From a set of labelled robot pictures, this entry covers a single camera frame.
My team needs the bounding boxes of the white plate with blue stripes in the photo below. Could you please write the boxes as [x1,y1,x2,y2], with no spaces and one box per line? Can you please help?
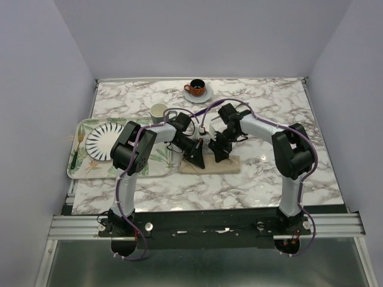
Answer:
[85,122,124,161]

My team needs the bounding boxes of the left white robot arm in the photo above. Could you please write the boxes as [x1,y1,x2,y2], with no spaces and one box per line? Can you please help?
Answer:
[100,111,205,236]

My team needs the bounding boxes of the aluminium frame rail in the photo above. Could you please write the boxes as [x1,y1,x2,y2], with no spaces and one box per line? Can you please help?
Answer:
[48,213,366,240]

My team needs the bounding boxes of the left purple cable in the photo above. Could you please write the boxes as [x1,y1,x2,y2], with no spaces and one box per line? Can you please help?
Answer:
[115,109,201,262]

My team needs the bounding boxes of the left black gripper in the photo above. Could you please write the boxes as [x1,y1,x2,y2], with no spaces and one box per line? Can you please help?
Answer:
[172,135,204,169]

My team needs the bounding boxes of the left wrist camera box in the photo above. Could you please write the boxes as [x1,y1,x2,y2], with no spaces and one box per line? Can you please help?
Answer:
[197,126,209,140]

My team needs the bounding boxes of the white tray with leaf print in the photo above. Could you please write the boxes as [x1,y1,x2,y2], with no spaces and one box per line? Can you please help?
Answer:
[67,117,173,179]

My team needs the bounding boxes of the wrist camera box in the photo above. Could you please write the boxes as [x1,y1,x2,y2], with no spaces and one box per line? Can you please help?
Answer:
[197,126,209,140]
[208,125,221,141]

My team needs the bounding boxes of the gold fork with green handle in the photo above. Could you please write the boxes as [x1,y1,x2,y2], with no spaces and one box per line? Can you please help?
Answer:
[70,129,84,170]

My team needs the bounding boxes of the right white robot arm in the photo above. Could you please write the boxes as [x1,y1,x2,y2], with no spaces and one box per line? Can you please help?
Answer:
[208,103,318,234]

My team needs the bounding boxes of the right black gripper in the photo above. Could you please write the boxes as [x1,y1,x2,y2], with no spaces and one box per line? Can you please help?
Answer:
[208,128,241,164]

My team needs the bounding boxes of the purple knife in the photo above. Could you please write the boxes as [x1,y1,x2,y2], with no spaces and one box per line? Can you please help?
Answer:
[195,102,221,117]

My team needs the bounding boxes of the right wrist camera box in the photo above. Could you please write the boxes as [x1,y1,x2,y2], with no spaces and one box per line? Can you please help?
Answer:
[208,125,221,141]

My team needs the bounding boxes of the brown coffee cup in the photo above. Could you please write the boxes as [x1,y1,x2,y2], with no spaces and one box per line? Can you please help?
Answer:
[184,79,206,97]

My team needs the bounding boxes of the beige cloth napkin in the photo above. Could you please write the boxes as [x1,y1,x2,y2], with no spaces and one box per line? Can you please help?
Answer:
[178,154,241,175]

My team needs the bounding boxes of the white saucer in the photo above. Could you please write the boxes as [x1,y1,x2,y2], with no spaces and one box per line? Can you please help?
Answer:
[183,83,214,103]

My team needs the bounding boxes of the grey and cream mug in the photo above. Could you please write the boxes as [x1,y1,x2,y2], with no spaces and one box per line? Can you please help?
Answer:
[150,103,178,124]

